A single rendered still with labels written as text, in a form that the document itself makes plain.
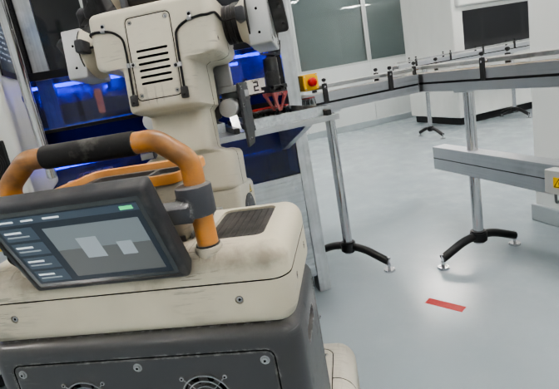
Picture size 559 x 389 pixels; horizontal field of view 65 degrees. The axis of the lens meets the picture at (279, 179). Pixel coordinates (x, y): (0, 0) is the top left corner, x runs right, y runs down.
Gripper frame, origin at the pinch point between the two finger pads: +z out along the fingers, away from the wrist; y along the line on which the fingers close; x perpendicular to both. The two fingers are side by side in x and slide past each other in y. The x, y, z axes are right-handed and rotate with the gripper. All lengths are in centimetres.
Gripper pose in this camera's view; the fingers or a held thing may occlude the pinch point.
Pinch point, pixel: (277, 108)
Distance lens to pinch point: 176.0
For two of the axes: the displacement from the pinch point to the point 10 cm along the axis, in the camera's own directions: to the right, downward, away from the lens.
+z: 1.6, 9.6, 2.3
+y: -5.4, -1.1, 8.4
